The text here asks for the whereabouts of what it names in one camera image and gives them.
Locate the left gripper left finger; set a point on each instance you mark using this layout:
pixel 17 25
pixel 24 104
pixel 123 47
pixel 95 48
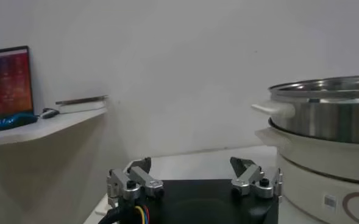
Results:
pixel 142 179

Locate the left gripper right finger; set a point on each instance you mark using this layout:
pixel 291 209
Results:
pixel 249 176

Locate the stainless steel steamer basket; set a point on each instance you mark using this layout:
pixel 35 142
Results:
pixel 325 121

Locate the white electric cooker pot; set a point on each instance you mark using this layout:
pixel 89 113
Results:
pixel 307 170

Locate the flat white box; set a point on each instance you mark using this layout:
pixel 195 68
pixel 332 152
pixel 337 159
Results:
pixel 81 107

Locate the flat black device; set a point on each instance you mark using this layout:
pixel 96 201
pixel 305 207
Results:
pixel 81 100

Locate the small white desk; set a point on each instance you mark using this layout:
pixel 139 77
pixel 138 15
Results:
pixel 30 131

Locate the blue computer mouse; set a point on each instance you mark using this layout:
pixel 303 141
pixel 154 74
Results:
pixel 14 121

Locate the laptop with red screen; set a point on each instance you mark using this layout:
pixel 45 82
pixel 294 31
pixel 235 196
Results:
pixel 7 82

